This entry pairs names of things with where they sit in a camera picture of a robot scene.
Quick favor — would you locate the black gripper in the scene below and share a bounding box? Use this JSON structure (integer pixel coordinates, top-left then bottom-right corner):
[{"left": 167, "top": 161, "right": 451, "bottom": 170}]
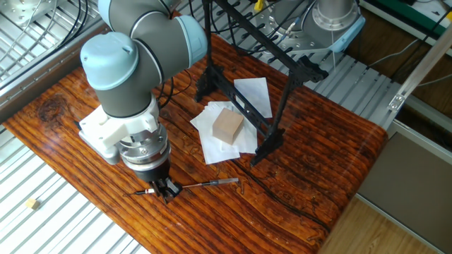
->
[{"left": 130, "top": 153, "right": 184, "bottom": 205}]

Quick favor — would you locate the thin calligraphy brush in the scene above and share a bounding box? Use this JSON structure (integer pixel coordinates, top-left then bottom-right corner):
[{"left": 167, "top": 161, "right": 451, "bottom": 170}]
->
[{"left": 131, "top": 178, "right": 242, "bottom": 197}]

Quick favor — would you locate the grey robot base column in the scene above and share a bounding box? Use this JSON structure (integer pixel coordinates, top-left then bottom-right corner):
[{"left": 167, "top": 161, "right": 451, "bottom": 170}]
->
[{"left": 314, "top": 0, "right": 362, "bottom": 33}]

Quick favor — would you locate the black metal pen rack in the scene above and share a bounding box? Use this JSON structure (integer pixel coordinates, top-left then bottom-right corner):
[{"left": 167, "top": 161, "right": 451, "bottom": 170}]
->
[{"left": 195, "top": 0, "right": 332, "bottom": 168}]

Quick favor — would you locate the white paper sheet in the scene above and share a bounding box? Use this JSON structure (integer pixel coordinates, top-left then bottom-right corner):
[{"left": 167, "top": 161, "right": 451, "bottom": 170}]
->
[
  {"left": 201, "top": 127, "right": 259, "bottom": 165},
  {"left": 189, "top": 100, "right": 237, "bottom": 142},
  {"left": 232, "top": 77, "right": 273, "bottom": 120}
]

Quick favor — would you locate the large wooden block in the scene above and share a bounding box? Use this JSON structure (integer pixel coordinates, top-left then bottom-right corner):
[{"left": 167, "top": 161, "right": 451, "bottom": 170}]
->
[{"left": 212, "top": 107, "right": 246, "bottom": 145}]

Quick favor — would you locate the green board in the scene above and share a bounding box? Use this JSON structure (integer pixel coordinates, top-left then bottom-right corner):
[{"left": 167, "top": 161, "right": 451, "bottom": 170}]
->
[{"left": 405, "top": 0, "right": 452, "bottom": 36}]

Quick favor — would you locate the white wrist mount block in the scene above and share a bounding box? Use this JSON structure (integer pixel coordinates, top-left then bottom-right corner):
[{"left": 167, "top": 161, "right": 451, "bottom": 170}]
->
[{"left": 77, "top": 106, "right": 162, "bottom": 166}]

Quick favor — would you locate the white aluminium frame post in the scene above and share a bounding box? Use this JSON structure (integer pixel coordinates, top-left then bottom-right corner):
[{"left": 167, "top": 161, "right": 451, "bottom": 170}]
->
[{"left": 386, "top": 25, "right": 452, "bottom": 114}]

